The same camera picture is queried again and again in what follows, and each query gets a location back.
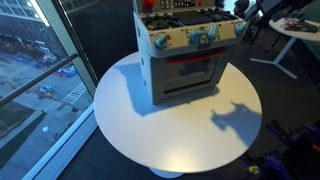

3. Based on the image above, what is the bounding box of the dark laptop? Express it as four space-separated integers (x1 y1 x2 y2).
270 6 296 24

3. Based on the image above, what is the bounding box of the large red stove button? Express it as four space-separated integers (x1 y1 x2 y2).
142 0 156 10

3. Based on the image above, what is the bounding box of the yellow label tag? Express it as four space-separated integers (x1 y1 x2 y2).
248 165 262 176

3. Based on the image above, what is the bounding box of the round white pedestal table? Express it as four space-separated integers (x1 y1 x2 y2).
93 51 263 179

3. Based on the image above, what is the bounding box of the teal stove knob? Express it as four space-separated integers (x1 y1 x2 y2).
153 32 170 50
189 28 205 45
205 24 219 42
233 20 249 38

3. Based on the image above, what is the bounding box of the black office chair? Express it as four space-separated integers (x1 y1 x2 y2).
233 0 264 38

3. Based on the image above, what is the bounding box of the red oven door handle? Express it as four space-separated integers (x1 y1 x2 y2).
165 48 227 66

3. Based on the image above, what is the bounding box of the grey toy stove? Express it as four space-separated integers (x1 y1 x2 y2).
133 0 249 106

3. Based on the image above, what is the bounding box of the grey window frame post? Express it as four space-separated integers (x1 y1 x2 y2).
35 0 98 98

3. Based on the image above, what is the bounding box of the white office table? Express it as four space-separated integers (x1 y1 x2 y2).
249 16 320 80

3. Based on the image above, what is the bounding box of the grey window railing bar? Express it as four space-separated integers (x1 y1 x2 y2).
0 52 80 108

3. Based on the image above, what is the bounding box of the blue clamp with orange handle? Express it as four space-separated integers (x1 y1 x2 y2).
301 122 320 156

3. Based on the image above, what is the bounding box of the white window sill frame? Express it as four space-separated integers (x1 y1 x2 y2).
21 103 99 180

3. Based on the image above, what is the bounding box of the dark clutter pile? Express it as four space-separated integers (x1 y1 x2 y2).
283 18 320 34

